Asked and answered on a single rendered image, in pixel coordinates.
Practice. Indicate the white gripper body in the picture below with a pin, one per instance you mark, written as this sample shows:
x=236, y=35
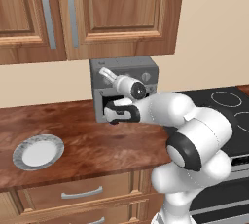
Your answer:
x=105, y=72

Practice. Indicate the grey rimmed white plate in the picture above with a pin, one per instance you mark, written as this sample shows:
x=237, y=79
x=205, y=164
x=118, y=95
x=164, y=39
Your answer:
x=38, y=152

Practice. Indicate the grey toaster oven knob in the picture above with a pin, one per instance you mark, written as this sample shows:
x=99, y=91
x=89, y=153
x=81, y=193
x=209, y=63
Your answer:
x=146, y=77

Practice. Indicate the black hob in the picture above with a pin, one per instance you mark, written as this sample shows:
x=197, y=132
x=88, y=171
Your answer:
x=227, y=101

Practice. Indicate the black and silver oven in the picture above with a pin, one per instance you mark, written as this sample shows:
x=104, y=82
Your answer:
x=227, y=195

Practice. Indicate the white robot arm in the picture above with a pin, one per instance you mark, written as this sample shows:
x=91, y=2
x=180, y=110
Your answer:
x=197, y=127

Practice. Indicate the wide wooden cupboard door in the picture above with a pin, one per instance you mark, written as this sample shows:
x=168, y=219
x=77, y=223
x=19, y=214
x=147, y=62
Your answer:
x=126, y=10

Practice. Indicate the grey toaster oven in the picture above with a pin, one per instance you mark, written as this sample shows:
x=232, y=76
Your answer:
x=124, y=65

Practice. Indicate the narrow wooden cupboard door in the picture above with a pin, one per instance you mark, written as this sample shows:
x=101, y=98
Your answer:
x=19, y=13

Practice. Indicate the wooden drawer front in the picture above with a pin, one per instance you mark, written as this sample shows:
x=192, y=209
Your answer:
x=64, y=217
x=42, y=193

